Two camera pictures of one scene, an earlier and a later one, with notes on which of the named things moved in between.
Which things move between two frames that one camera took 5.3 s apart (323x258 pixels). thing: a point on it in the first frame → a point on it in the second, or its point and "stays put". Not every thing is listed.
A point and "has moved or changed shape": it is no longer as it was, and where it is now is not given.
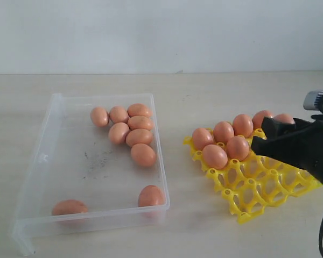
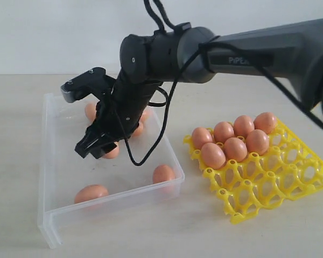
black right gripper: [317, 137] → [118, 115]
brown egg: [243, 124] stays put
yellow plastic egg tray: [256, 183] stays put
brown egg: [215, 157] stays put
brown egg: [143, 155] → [113, 153]
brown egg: [222, 131] stays put
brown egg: [201, 137] stays put
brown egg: [283, 118] has moved or changed shape
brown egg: [151, 195] → [163, 173]
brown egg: [69, 206] → [90, 192]
